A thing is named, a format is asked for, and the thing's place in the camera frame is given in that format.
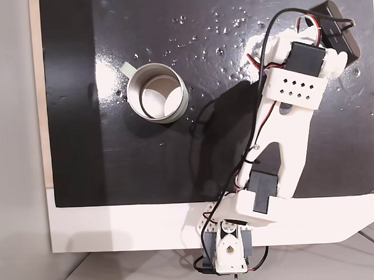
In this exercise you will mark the black oval camera box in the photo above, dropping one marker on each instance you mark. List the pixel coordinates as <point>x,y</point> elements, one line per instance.
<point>340,33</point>

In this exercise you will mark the pale wooden board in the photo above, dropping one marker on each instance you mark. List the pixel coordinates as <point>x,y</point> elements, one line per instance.
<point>39,90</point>

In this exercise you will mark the black mat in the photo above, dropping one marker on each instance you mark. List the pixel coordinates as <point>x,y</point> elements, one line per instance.
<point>114,167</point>

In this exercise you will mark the grey table clamp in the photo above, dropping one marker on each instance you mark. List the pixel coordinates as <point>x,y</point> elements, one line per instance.
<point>209,245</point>

